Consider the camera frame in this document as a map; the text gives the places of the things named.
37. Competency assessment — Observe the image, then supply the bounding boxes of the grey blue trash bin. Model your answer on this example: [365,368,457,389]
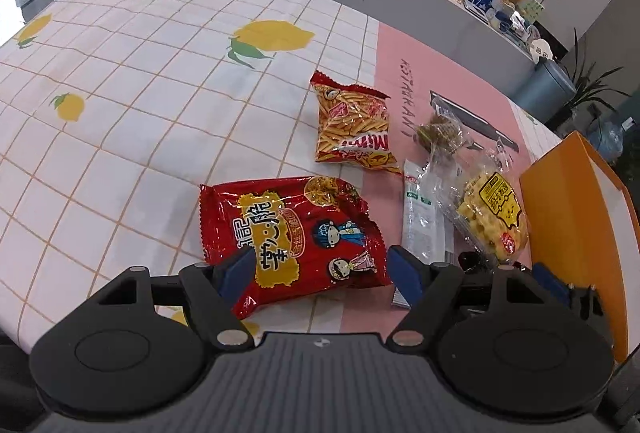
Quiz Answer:
[512,58,576,123]

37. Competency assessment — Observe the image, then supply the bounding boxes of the orange mimi fries bag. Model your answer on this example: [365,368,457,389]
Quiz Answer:
[310,70,400,173]

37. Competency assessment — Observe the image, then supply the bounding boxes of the red chinese snack bag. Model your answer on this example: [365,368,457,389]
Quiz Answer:
[200,176,390,319]

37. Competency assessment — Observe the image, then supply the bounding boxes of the lemon pattern tablecloth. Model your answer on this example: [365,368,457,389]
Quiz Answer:
[1,0,558,349]

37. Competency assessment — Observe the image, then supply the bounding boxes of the potted green plant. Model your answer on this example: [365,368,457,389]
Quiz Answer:
[555,30,630,128]

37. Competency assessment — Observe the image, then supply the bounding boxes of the orange storage box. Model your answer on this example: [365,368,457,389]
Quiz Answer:
[520,132,639,363]

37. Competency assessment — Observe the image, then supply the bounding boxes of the clear bag green biscuits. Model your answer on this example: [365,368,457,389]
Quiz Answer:
[416,97,476,159]

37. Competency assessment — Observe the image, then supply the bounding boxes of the blue water jug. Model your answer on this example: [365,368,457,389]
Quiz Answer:
[587,120,625,163]

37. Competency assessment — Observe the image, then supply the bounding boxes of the yellow corn puff bag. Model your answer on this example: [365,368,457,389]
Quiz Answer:
[430,144,528,264]

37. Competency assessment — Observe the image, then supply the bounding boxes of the white clear snack packet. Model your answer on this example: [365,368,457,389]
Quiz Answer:
[389,158,457,312]

